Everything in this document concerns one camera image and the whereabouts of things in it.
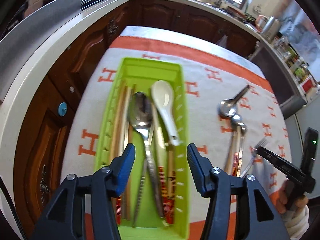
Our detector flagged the silver fork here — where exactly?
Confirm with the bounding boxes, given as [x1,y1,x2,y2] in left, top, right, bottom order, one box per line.
[240,137,268,178]

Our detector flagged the small silver spoon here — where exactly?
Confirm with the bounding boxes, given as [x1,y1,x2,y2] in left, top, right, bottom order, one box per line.
[236,124,247,177]

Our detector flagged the silver spoon round bowl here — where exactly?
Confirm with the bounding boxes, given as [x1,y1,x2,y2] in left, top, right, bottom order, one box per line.
[223,114,244,176]

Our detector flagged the large silver spoon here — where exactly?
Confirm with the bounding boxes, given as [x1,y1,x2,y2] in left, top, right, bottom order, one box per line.
[217,85,249,118]

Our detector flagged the white right sleeve forearm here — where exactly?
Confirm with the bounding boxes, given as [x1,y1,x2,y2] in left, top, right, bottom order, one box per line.
[284,206,309,239]

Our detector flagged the right hand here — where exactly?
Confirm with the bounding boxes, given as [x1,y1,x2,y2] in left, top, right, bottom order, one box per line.
[276,187,309,216]

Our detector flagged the orange white H blanket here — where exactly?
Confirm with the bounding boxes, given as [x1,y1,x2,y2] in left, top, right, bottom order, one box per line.
[60,36,293,240]

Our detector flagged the silver spoon in tray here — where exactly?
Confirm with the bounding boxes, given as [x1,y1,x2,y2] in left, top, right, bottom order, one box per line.
[127,92,164,228]

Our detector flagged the green plastic utensil tray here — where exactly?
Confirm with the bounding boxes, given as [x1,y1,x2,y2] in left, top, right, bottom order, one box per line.
[95,57,190,239]

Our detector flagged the white ceramic soup spoon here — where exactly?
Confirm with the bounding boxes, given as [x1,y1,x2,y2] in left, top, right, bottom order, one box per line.
[151,80,180,146]

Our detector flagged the steel kettle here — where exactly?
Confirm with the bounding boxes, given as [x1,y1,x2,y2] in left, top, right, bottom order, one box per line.
[260,16,281,43]

